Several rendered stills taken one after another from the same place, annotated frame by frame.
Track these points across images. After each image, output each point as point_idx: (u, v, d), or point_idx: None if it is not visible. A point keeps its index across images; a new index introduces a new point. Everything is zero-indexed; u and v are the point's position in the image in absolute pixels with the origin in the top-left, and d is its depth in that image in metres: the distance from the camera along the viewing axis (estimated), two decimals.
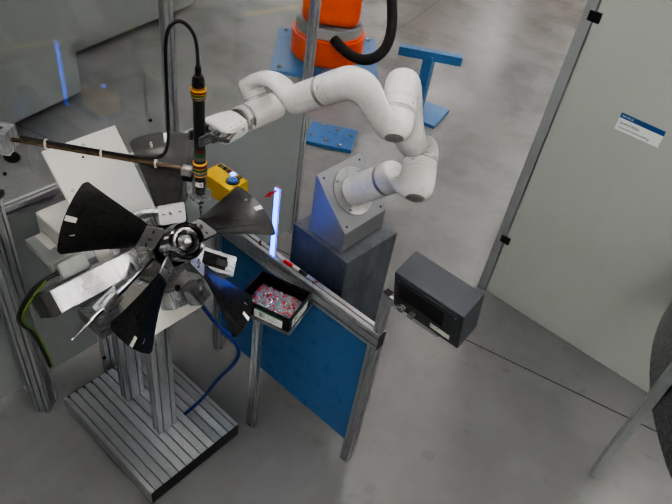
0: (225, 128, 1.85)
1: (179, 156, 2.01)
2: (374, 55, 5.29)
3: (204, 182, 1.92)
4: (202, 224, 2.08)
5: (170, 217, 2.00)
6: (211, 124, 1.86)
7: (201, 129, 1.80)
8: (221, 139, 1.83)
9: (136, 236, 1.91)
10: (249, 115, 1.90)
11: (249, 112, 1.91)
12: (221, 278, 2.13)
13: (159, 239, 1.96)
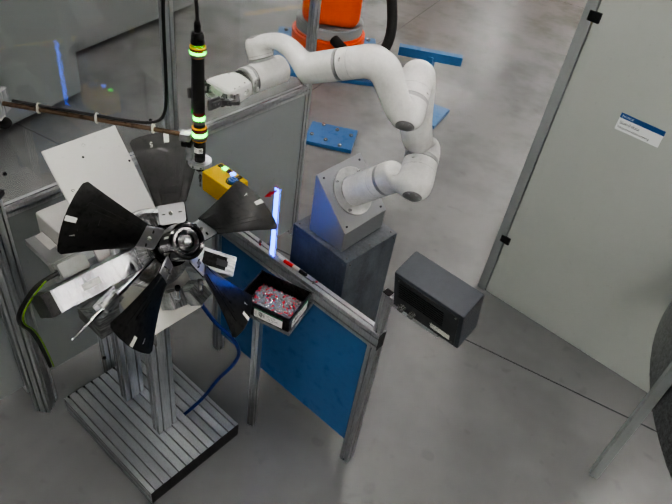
0: (228, 89, 1.77)
1: (179, 156, 2.01)
2: None
3: (204, 148, 1.85)
4: (202, 224, 2.08)
5: (170, 217, 2.00)
6: (214, 85, 1.78)
7: (200, 90, 1.72)
8: (232, 102, 1.76)
9: (136, 236, 1.91)
10: (253, 76, 1.83)
11: (253, 73, 1.83)
12: (221, 278, 2.13)
13: (159, 239, 1.96)
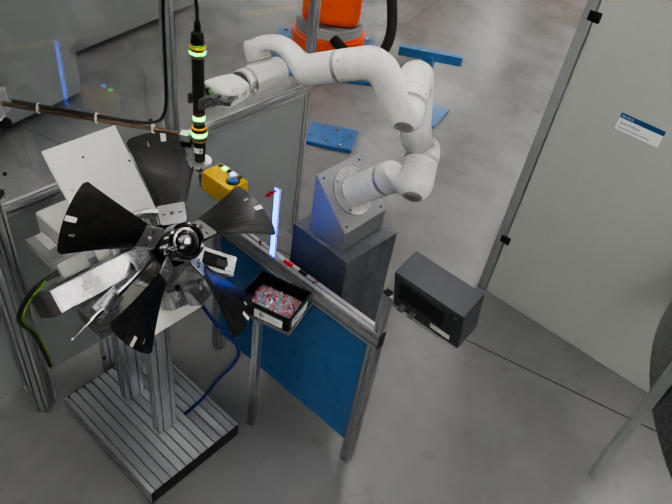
0: (226, 91, 1.77)
1: (250, 219, 2.16)
2: None
3: (204, 148, 1.84)
4: (202, 265, 2.07)
5: None
6: (211, 87, 1.78)
7: (200, 90, 1.72)
8: (222, 102, 1.76)
9: (169, 199, 1.99)
10: (251, 78, 1.83)
11: (251, 75, 1.83)
12: (158, 306, 1.98)
13: (174, 223, 2.00)
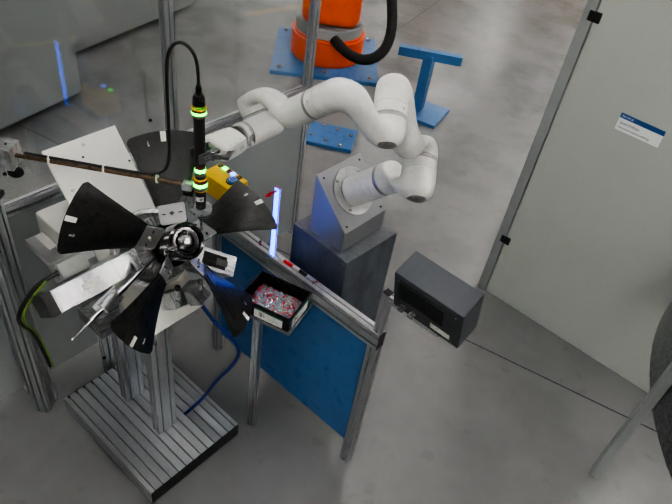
0: (225, 146, 1.88)
1: (250, 215, 2.15)
2: (374, 55, 5.29)
3: (204, 197, 1.96)
4: (202, 265, 2.07)
5: None
6: (211, 142, 1.90)
7: (201, 146, 1.84)
8: (221, 156, 1.87)
9: (169, 199, 1.99)
10: (248, 132, 1.94)
11: (248, 129, 1.94)
12: (158, 306, 1.98)
13: (174, 223, 2.00)
